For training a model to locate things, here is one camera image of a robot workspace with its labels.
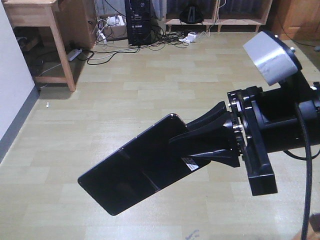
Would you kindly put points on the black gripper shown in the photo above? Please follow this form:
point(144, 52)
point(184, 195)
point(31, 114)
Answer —
point(208, 139)

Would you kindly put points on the black smartphone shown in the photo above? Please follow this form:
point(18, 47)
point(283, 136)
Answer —
point(140, 168)

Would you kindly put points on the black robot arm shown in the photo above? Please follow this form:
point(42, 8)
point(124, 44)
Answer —
point(279, 111)

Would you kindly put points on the wooden desk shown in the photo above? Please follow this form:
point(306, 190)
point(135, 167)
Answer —
point(61, 23)

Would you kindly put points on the wooden low shelf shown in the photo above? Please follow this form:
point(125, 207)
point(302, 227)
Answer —
point(220, 13)

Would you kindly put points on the black computer tower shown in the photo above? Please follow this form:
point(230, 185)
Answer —
point(138, 22)

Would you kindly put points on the white power strip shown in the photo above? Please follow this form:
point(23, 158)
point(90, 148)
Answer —
point(73, 54)

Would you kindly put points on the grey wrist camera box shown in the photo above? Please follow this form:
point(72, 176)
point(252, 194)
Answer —
point(272, 57)

